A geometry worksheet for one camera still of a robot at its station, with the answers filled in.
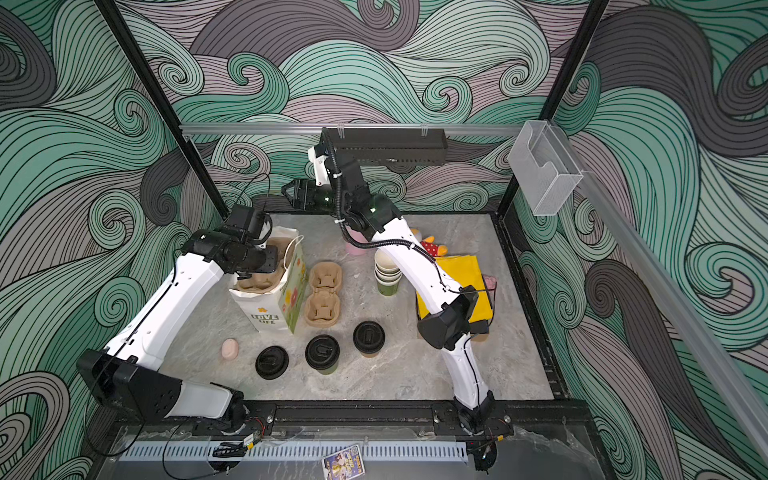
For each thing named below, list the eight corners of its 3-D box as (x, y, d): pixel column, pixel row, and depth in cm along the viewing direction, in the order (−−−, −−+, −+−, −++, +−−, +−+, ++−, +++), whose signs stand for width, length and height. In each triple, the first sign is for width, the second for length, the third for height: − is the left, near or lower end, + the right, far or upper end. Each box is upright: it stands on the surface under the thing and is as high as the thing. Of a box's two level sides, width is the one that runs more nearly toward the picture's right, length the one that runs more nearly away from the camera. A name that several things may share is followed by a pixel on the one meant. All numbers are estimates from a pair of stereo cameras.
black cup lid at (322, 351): (311, 377, 81) (303, 364, 72) (315, 350, 86) (307, 334, 77) (340, 377, 81) (335, 364, 72) (342, 350, 86) (338, 334, 77)
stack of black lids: (255, 379, 81) (251, 375, 79) (262, 349, 87) (259, 345, 84) (285, 379, 81) (282, 376, 79) (290, 349, 87) (288, 345, 84)
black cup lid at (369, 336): (352, 357, 85) (349, 343, 77) (360, 332, 90) (358, 317, 82) (378, 365, 84) (378, 352, 76) (385, 339, 89) (386, 324, 81)
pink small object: (224, 361, 84) (221, 358, 82) (225, 343, 88) (221, 340, 86) (237, 357, 85) (234, 354, 83) (237, 340, 88) (234, 336, 87)
